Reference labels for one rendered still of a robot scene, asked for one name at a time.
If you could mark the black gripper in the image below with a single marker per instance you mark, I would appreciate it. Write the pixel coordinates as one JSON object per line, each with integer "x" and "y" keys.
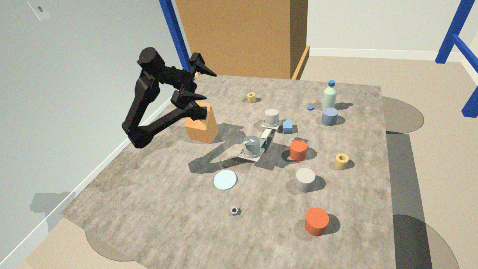
{"x": 182, "y": 79}

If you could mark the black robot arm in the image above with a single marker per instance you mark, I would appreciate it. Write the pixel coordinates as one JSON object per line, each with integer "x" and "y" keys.
{"x": 146, "y": 91}

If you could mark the orange cylinder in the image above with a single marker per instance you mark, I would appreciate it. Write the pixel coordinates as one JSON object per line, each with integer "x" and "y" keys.
{"x": 316, "y": 221}
{"x": 298, "y": 150}

